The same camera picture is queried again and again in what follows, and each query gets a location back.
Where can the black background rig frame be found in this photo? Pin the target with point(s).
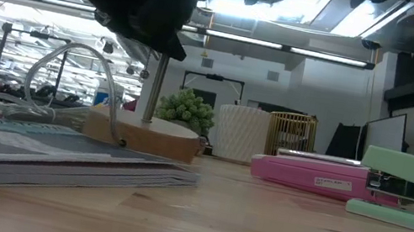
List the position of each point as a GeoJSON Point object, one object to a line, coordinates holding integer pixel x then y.
{"type": "Point", "coordinates": [214, 77]}
{"type": "Point", "coordinates": [35, 34]}

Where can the white marker pen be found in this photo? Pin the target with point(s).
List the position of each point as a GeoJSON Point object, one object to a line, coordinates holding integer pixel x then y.
{"type": "Point", "coordinates": [319, 157]}

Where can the disinfectant wipes can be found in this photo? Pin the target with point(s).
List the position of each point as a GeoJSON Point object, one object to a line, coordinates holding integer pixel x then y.
{"type": "Point", "coordinates": [108, 96]}

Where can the wooden base table lamp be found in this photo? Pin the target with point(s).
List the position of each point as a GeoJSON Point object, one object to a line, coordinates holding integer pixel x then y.
{"type": "Point", "coordinates": [144, 135]}

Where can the pink stapler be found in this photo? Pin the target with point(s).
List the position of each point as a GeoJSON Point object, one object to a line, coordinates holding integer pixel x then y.
{"type": "Point", "coordinates": [308, 174]}

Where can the long LED light bar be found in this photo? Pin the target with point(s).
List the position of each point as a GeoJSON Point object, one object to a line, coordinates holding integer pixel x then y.
{"type": "Point", "coordinates": [287, 48]}

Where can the dark wolf cover book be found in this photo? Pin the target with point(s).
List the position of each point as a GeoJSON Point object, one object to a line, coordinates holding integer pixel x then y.
{"type": "Point", "coordinates": [54, 157]}

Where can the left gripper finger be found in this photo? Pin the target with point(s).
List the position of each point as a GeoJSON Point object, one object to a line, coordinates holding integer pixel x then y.
{"type": "Point", "coordinates": [170, 7]}

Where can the white textured cup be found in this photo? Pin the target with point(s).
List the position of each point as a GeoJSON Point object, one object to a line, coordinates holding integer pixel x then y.
{"type": "Point", "coordinates": [242, 133]}

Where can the green succulent in pot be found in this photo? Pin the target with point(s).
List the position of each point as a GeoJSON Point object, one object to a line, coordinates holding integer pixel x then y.
{"type": "Point", "coordinates": [186, 110]}

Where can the grey flat monitor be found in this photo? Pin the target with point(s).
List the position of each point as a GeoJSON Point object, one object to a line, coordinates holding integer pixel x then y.
{"type": "Point", "coordinates": [385, 132]}

